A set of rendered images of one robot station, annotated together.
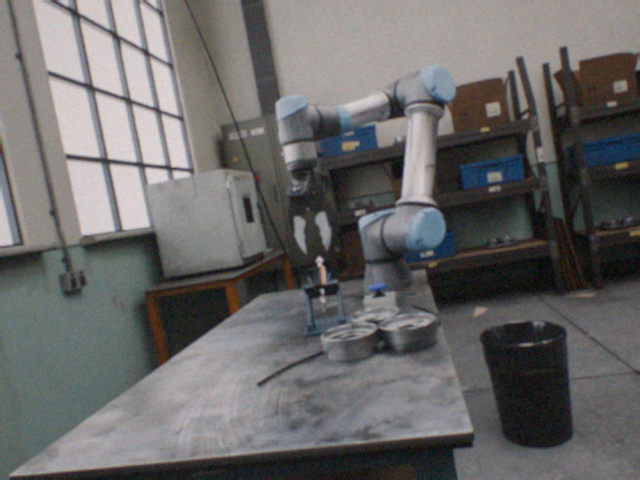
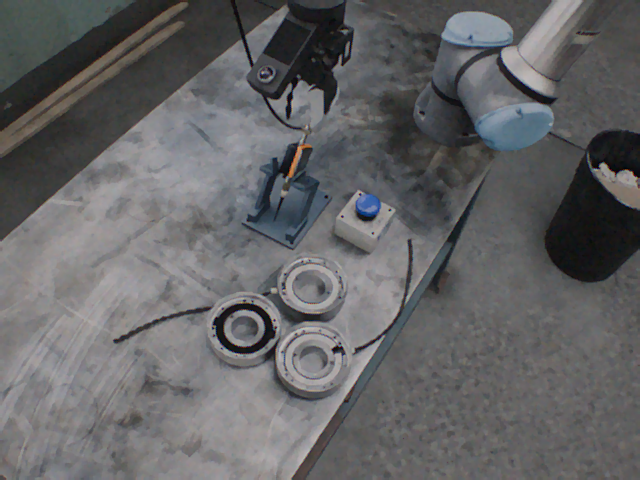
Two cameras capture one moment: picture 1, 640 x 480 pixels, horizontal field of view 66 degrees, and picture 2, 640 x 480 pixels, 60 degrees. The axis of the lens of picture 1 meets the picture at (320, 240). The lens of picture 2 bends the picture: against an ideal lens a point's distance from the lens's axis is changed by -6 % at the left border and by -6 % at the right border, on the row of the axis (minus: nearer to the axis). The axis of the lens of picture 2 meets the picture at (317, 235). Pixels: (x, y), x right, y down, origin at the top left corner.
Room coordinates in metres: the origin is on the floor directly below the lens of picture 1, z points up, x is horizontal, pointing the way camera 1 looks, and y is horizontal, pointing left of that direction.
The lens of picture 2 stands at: (0.58, -0.21, 1.59)
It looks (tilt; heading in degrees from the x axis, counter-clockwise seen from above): 55 degrees down; 17
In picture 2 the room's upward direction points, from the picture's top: 7 degrees clockwise
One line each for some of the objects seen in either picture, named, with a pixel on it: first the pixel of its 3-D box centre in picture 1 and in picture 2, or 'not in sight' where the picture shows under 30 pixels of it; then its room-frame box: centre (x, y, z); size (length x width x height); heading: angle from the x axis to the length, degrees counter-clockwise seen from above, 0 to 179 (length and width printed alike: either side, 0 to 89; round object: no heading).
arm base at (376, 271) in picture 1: (386, 271); (456, 100); (1.49, -0.18, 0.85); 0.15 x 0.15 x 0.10
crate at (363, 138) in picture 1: (349, 144); not in sight; (4.61, -0.43, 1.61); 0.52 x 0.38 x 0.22; 83
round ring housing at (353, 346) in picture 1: (351, 341); (244, 330); (0.90, -0.02, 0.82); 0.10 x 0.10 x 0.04
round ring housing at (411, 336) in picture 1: (408, 331); (313, 361); (0.90, -0.13, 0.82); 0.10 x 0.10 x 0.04
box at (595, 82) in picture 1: (596, 84); not in sight; (4.23, -2.54, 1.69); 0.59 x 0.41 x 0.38; 85
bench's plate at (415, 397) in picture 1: (310, 330); (272, 190); (1.17, 0.06, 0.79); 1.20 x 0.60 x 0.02; 170
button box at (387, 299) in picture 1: (380, 304); (366, 219); (1.16, -0.11, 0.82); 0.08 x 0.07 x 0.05; 170
